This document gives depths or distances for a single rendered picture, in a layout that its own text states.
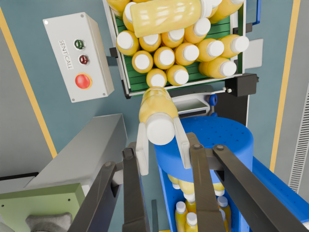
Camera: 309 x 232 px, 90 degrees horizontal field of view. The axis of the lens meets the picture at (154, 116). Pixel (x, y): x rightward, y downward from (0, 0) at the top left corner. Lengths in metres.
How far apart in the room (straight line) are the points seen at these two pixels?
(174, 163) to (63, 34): 0.41
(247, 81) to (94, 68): 0.49
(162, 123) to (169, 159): 0.22
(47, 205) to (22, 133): 1.39
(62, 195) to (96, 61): 0.52
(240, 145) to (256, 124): 1.61
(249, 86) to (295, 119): 1.71
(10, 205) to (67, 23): 0.71
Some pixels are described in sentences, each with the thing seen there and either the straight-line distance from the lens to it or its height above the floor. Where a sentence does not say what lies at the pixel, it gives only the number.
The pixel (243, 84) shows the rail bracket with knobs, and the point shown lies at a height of 1.00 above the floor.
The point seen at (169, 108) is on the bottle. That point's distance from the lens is 0.23.
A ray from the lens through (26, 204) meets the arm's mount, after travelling 0.84.
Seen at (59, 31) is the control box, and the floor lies 1.10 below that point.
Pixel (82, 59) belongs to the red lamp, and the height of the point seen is 1.11.
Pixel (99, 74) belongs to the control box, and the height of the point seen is 1.10.
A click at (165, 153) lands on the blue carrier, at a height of 1.17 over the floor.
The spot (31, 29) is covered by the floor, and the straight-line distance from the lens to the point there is 1.82.
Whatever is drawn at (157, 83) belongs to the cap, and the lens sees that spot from 0.44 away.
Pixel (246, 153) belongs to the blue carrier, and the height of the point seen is 1.21.
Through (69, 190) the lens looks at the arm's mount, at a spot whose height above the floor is 1.04.
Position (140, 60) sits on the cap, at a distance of 0.44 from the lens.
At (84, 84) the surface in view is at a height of 1.11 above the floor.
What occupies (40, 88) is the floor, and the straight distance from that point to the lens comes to 1.83.
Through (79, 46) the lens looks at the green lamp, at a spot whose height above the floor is 1.11.
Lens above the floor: 1.52
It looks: 71 degrees down
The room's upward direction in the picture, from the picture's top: 171 degrees clockwise
